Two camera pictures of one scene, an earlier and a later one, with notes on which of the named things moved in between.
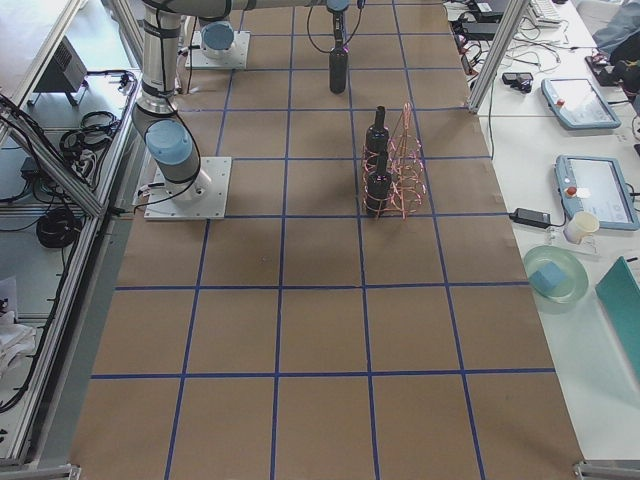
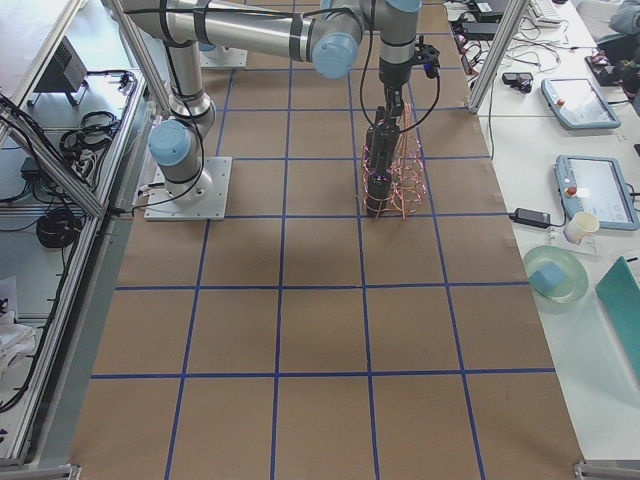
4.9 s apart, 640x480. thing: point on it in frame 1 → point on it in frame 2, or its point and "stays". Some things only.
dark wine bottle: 338,72 → 381,142
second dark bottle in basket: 379,188 stays
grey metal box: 65,72 stays
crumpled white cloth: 16,341 stays
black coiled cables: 58,228 stays
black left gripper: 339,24 → 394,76
